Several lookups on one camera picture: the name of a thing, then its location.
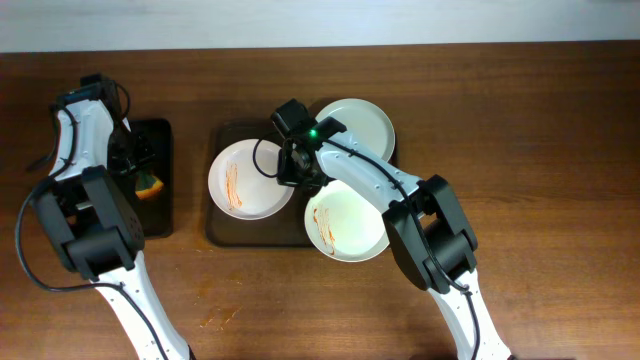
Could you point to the pinkish white plate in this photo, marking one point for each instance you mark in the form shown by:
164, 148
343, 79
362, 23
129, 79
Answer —
239, 189

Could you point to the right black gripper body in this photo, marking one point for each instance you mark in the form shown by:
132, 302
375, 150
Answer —
292, 170

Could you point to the small black tray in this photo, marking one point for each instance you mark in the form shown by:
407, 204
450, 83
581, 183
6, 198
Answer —
155, 211

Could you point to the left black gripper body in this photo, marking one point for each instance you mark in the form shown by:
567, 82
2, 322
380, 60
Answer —
130, 157

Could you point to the white plate with ketchup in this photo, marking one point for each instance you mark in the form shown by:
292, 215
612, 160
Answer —
343, 225

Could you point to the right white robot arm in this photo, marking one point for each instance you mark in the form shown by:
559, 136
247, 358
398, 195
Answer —
430, 236

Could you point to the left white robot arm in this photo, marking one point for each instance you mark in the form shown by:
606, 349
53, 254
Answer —
110, 188

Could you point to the large brown tray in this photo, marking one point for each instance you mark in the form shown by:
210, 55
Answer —
284, 229

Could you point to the orange green sponge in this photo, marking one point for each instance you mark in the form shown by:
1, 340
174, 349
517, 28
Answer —
147, 185

